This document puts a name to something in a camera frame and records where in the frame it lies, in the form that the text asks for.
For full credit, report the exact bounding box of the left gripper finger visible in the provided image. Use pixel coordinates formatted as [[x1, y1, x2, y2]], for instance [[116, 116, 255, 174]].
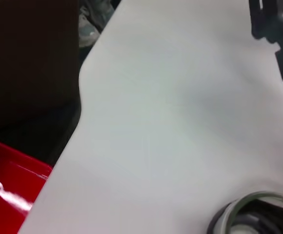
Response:
[[249, 0, 283, 83]]

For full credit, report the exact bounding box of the glass teacup with black sleeve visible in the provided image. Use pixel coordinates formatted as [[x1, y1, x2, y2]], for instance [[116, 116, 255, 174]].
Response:
[[208, 191, 283, 234]]

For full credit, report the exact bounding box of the grey green floor clutter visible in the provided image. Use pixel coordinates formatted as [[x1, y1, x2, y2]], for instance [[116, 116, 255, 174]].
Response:
[[78, 0, 116, 48]]

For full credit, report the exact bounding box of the dark brown panel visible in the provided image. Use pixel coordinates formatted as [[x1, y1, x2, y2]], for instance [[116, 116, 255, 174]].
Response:
[[0, 0, 81, 127]]

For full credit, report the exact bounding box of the red plastic box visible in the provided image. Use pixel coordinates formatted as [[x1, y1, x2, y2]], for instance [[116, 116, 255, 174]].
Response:
[[0, 142, 54, 234]]

